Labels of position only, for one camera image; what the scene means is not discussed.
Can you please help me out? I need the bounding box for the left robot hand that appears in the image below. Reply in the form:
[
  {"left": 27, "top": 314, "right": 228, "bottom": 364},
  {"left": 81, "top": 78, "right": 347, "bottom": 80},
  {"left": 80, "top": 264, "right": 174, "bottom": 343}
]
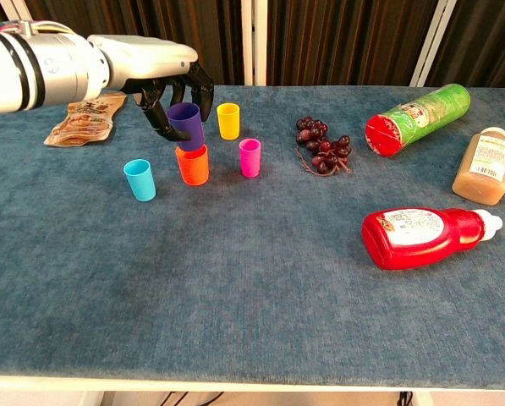
[{"left": 86, "top": 34, "right": 215, "bottom": 143}]

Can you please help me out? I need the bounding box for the dark purple plastic cup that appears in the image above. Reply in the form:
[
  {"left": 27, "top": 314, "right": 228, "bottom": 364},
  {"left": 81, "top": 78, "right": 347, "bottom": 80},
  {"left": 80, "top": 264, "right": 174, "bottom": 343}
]
[{"left": 166, "top": 101, "right": 206, "bottom": 152}]

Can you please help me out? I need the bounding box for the yellow plastic cup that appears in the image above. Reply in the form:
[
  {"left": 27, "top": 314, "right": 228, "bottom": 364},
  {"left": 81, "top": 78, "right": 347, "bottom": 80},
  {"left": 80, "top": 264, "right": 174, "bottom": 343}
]
[{"left": 216, "top": 102, "right": 240, "bottom": 140}]

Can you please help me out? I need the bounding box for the light blue plastic cup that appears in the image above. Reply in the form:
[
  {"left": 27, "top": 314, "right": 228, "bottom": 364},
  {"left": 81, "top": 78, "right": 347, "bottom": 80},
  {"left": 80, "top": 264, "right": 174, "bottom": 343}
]
[{"left": 123, "top": 158, "right": 156, "bottom": 202}]

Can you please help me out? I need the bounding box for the pink plastic cup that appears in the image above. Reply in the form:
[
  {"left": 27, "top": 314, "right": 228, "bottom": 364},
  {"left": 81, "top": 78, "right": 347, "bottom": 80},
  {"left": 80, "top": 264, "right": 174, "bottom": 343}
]
[{"left": 239, "top": 138, "right": 262, "bottom": 178}]

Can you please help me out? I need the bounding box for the brown spouted sauce pouch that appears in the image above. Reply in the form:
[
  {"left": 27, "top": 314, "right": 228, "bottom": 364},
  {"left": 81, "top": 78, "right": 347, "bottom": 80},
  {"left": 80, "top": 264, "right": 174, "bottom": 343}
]
[{"left": 43, "top": 92, "right": 129, "bottom": 148}]

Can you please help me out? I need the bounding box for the orange plastic cup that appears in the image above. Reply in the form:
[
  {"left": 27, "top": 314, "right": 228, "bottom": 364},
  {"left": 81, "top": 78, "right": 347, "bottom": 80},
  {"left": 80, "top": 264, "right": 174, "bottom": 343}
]
[{"left": 175, "top": 143, "right": 210, "bottom": 186}]

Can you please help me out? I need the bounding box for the dark brown curtain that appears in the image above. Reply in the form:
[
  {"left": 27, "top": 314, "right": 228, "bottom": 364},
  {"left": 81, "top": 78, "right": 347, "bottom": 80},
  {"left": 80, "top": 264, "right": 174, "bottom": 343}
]
[{"left": 0, "top": 0, "right": 505, "bottom": 90}]

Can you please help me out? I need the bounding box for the dark red grape bunch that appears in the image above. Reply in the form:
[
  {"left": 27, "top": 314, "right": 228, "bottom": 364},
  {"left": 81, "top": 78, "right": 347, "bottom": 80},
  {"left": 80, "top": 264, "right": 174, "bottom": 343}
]
[{"left": 294, "top": 116, "right": 353, "bottom": 177}]

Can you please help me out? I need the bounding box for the blue table cloth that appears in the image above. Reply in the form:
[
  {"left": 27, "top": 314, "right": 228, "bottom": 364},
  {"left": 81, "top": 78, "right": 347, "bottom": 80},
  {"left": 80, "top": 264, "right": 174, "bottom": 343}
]
[{"left": 0, "top": 84, "right": 505, "bottom": 390}]

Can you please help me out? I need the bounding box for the green chips can red lid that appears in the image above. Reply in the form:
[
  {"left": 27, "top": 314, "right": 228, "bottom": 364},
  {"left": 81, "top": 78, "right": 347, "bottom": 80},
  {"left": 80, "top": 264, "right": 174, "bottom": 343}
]
[{"left": 365, "top": 83, "right": 472, "bottom": 158}]

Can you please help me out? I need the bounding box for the red ketchup bottle white cap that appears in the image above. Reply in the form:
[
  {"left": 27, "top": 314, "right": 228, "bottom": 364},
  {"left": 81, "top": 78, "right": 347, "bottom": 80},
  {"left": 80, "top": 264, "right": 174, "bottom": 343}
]
[{"left": 361, "top": 206, "right": 503, "bottom": 271}]

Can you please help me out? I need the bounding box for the white table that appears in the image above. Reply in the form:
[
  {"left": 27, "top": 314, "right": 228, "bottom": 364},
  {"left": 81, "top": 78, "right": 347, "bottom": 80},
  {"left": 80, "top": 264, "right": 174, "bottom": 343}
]
[{"left": 0, "top": 374, "right": 505, "bottom": 406}]

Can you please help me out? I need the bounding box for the brown juice bottle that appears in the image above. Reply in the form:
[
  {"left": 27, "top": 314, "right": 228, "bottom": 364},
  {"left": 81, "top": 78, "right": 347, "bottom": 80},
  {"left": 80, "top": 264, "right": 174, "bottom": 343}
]
[{"left": 452, "top": 127, "right": 505, "bottom": 206}]

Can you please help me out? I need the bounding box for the white frame post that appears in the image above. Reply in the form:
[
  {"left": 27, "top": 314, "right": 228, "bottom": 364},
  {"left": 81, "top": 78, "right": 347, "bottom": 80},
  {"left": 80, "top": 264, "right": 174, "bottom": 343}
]
[
  {"left": 240, "top": 0, "right": 269, "bottom": 86},
  {"left": 409, "top": 0, "right": 458, "bottom": 88},
  {"left": 0, "top": 0, "right": 31, "bottom": 23}
]

